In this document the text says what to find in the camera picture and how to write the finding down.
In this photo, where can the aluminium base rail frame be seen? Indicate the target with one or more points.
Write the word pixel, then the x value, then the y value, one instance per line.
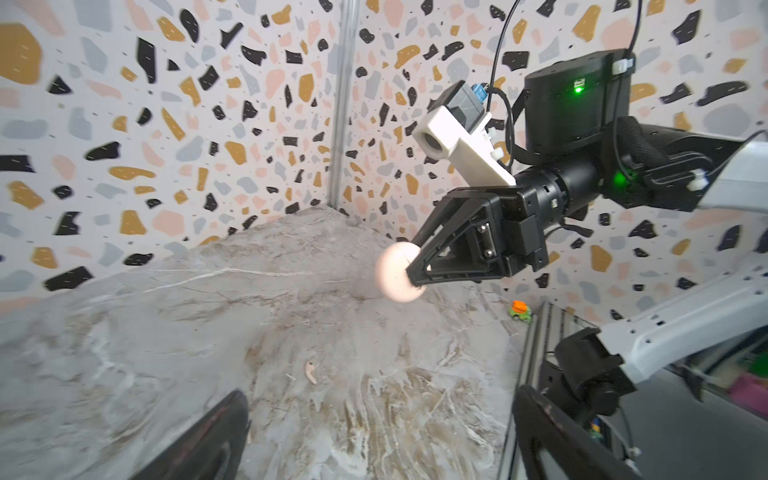
pixel 549 325

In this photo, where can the aluminium corner post right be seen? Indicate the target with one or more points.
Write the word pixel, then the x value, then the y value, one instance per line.
pixel 350 14

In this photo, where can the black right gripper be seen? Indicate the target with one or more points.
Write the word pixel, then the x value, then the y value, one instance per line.
pixel 477 234

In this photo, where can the pink round earbud case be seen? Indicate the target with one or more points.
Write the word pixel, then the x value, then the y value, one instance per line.
pixel 391 273

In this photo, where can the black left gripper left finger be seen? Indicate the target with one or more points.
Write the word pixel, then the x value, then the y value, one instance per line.
pixel 211 449

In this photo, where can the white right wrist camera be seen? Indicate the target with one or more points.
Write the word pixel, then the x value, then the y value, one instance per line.
pixel 454 129

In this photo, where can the orange green toy truck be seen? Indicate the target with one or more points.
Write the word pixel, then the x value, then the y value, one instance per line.
pixel 520 311

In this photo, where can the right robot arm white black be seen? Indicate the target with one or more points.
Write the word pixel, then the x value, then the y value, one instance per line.
pixel 581 143

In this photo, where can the pink earbud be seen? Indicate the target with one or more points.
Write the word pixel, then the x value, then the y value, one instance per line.
pixel 309 372

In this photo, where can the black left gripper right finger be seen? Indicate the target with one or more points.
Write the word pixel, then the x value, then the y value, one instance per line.
pixel 553 446

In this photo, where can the pink plastic box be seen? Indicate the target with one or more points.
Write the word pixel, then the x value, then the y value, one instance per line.
pixel 750 392

